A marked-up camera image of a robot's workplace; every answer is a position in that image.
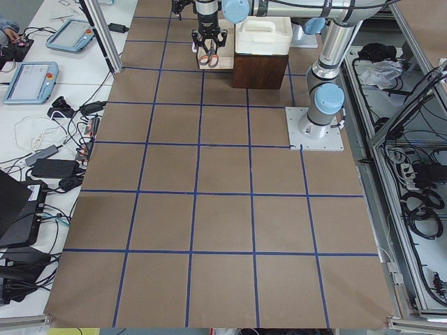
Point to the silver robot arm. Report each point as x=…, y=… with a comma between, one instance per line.
x=346, y=17

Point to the blue teach pendant near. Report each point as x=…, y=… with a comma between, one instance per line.
x=32, y=83

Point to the blue teach pendant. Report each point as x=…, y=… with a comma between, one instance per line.
x=32, y=83
x=73, y=36

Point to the small black adapter on table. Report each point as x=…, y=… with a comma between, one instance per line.
x=119, y=28

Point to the blue teach pendant far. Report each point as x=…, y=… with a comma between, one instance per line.
x=73, y=36

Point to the black laptop computer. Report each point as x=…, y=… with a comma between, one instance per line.
x=21, y=204

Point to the white foam box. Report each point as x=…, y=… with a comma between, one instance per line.
x=263, y=36

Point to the dark wooden drawer cabinet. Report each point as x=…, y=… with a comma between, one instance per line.
x=258, y=71

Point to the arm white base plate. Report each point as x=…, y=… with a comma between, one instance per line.
x=304, y=35
x=306, y=136

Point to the black power adapter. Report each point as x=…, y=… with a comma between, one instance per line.
x=54, y=168

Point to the aluminium frame post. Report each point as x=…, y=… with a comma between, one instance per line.
x=96, y=19

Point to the orange grey handled scissors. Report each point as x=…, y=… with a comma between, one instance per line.
x=210, y=58

